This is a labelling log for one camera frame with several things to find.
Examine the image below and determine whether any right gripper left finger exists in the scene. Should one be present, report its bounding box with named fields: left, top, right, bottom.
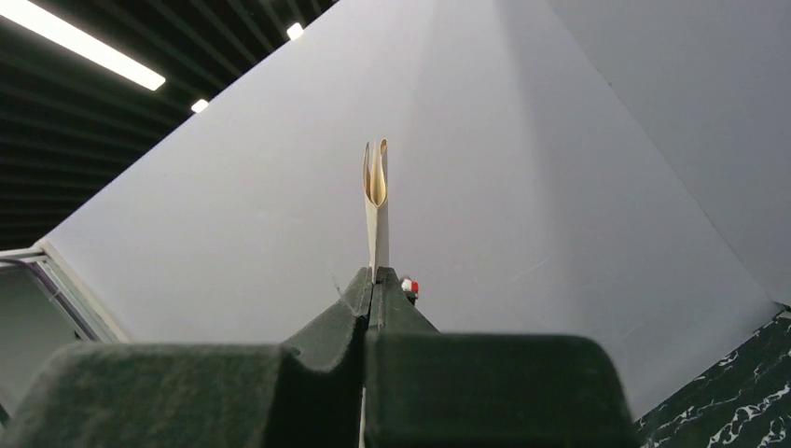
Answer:
left=1, top=268, right=372, bottom=447

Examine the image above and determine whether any aluminium frame rail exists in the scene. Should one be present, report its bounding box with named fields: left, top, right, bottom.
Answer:
left=1, top=238, right=131, bottom=343

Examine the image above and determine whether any beige paper letter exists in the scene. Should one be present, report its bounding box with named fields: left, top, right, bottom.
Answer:
left=363, top=138, right=390, bottom=284

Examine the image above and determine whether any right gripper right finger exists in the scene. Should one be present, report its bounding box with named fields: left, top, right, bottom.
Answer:
left=364, top=267, right=638, bottom=447

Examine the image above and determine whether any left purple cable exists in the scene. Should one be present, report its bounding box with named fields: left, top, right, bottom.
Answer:
left=0, top=256, right=104, bottom=343

